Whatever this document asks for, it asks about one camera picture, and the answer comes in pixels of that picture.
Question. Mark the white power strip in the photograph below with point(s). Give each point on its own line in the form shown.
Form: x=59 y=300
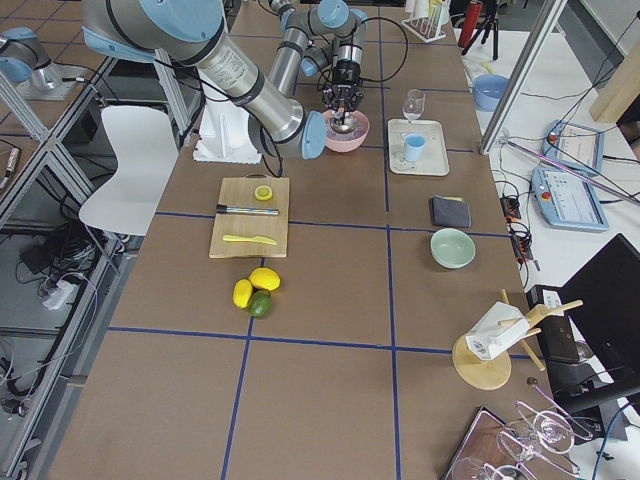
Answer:
x=58 y=296

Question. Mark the black monitor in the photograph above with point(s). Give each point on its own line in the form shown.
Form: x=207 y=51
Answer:
x=608 y=320

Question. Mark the blue cup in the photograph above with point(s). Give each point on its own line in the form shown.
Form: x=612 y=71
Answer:
x=414 y=145

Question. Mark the wooden paper towel stand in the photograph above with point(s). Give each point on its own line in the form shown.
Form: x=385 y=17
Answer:
x=493 y=374

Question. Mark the green bowl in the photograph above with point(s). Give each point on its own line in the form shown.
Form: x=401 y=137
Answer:
x=452 y=248

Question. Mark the red bottle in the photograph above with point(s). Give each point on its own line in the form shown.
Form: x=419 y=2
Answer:
x=472 y=14

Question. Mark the teach pendant far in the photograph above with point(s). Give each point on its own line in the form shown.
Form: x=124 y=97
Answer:
x=578 y=147

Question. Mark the yellow lemon lower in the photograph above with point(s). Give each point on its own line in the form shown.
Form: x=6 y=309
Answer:
x=242 y=293

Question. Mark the stainless steel ice scoop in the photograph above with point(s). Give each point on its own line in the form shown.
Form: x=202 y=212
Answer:
x=342 y=122

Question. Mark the yellow lemon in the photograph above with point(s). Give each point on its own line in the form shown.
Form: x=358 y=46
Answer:
x=265 y=278
x=242 y=293

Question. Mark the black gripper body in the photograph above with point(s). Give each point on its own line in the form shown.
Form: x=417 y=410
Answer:
x=346 y=73

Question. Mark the clear wine glass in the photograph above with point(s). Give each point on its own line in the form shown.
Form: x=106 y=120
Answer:
x=413 y=106

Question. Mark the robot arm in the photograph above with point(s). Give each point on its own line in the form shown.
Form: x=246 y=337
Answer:
x=194 y=34

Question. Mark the grey yellow cloth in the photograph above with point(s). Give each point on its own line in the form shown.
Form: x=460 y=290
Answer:
x=449 y=212

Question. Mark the pile of clear ice cubes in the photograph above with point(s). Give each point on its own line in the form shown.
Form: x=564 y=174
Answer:
x=358 y=132

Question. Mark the upside-down wine glass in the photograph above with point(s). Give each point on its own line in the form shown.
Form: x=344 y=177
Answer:
x=541 y=438

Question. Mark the teach pendant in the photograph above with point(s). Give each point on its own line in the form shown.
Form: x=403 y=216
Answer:
x=567 y=202
x=578 y=147

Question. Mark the yellow plastic knife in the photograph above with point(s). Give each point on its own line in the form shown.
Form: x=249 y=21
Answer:
x=250 y=239

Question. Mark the half lemon slice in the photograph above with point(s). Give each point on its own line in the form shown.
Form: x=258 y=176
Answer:
x=263 y=193

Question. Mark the aluminium frame post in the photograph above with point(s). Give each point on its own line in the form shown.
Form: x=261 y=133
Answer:
x=543 y=26

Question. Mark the cream bear tray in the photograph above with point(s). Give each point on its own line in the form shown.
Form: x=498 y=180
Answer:
x=432 y=159

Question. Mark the wooden cutting board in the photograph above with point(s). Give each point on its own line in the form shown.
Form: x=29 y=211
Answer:
x=239 y=191

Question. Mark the teach pendant near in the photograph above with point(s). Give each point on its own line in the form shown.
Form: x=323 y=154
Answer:
x=567 y=202

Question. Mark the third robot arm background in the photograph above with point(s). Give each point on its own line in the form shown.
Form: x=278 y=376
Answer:
x=26 y=63

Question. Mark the blue bowl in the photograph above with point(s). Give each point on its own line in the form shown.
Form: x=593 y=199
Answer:
x=487 y=91

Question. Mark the white wire cup rack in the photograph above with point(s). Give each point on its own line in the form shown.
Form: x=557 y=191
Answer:
x=426 y=18

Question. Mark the yellow lemon upper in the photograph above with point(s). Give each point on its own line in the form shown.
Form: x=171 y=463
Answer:
x=265 y=278

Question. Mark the white carton on stand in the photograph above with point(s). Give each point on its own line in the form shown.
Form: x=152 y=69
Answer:
x=499 y=328

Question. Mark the pink bowl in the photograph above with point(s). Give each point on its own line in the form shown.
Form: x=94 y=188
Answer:
x=346 y=142

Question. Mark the white chair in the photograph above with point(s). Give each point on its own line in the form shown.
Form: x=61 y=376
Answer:
x=144 y=145

